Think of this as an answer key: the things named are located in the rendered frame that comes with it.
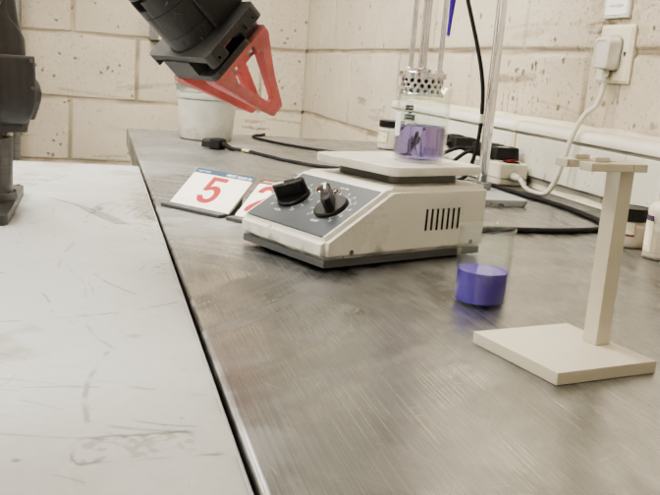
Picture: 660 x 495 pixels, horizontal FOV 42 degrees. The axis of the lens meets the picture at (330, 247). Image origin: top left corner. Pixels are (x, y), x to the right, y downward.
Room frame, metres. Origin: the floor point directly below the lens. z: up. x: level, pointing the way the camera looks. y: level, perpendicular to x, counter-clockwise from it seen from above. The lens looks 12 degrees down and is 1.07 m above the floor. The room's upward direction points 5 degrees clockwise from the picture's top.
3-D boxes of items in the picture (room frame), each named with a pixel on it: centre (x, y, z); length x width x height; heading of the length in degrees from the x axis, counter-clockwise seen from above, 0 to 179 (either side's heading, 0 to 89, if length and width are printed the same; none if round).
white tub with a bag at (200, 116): (1.85, 0.29, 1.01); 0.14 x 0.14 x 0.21
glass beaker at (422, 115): (0.82, -0.08, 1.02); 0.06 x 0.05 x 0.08; 131
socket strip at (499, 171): (1.61, -0.24, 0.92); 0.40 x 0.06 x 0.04; 16
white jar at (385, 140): (1.97, -0.12, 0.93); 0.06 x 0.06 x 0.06
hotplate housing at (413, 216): (0.82, -0.04, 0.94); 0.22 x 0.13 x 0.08; 129
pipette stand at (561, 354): (0.52, -0.15, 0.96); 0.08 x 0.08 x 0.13; 28
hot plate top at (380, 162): (0.84, -0.06, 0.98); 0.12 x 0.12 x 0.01; 39
